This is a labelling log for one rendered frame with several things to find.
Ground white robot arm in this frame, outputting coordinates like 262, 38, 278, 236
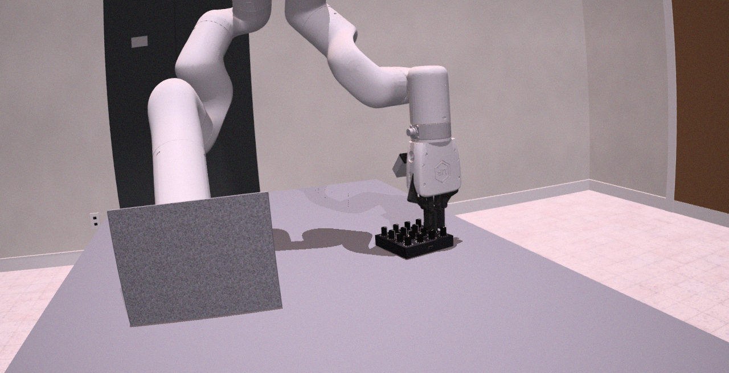
148, 0, 451, 204

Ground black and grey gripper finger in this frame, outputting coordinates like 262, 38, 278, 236
434, 190, 458, 228
407, 175, 437, 231

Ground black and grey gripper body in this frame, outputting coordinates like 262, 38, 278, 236
406, 137, 461, 197

